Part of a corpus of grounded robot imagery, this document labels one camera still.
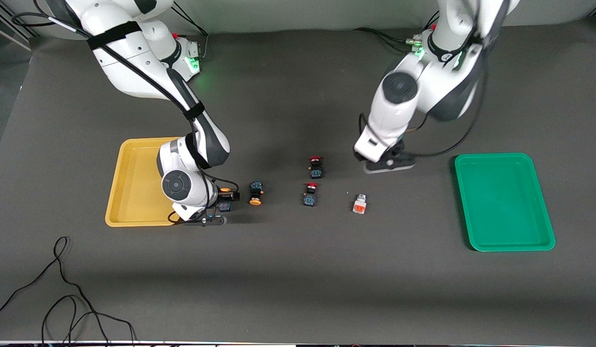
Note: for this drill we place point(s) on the red mushroom push button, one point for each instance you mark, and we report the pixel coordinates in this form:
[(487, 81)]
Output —
[(316, 172), (310, 199)]

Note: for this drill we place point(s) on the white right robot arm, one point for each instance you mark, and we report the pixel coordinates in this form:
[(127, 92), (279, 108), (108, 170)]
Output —
[(129, 62)]

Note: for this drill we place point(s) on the white orange push button switch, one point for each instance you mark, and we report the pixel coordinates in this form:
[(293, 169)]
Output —
[(359, 207)]

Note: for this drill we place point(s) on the green plastic tray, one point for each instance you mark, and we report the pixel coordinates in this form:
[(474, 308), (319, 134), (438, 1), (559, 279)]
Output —
[(505, 202)]

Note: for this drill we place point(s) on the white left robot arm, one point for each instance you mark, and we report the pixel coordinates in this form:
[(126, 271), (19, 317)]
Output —
[(399, 111)]

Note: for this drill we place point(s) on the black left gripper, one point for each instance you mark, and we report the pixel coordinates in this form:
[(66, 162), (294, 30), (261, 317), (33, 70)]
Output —
[(397, 147)]

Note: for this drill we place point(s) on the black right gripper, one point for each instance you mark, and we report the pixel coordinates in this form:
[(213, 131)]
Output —
[(222, 196)]

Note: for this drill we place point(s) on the yellow plastic tray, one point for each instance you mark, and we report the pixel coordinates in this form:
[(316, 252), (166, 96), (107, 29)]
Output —
[(134, 183)]

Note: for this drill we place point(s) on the yellow mushroom push button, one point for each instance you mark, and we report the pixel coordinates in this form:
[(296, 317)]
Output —
[(224, 206), (256, 187)]

